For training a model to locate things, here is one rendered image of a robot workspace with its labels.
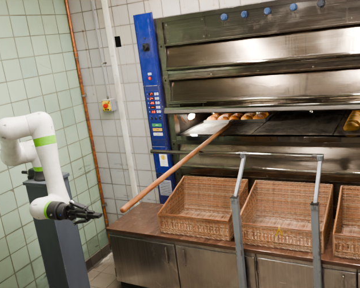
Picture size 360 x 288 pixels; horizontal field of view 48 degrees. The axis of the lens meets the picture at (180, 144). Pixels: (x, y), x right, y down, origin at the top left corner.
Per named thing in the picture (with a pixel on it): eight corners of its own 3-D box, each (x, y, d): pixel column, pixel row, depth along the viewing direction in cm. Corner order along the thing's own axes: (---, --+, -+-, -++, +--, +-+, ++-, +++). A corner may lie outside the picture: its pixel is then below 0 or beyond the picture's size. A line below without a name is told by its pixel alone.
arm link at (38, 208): (26, 221, 205) (23, 200, 203) (44, 214, 216) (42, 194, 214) (46, 224, 198) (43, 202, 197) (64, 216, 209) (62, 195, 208)
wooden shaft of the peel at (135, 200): (124, 214, 194) (123, 208, 193) (119, 214, 195) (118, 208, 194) (232, 124, 342) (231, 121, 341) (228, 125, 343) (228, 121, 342)
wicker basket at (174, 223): (187, 206, 341) (183, 175, 334) (252, 211, 315) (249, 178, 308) (158, 232, 300) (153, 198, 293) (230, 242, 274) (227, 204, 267)
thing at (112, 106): (107, 110, 356) (106, 98, 353) (117, 110, 351) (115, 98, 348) (102, 111, 349) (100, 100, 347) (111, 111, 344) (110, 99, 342)
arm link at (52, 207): (47, 223, 199) (43, 206, 196) (63, 213, 209) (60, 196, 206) (56, 224, 196) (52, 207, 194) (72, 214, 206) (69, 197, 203)
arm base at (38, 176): (16, 179, 259) (14, 171, 258) (34, 171, 272) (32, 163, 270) (46, 182, 247) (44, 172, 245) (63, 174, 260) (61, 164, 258)
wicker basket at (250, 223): (257, 212, 312) (254, 179, 305) (335, 220, 286) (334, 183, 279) (236, 243, 271) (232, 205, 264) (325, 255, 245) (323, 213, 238)
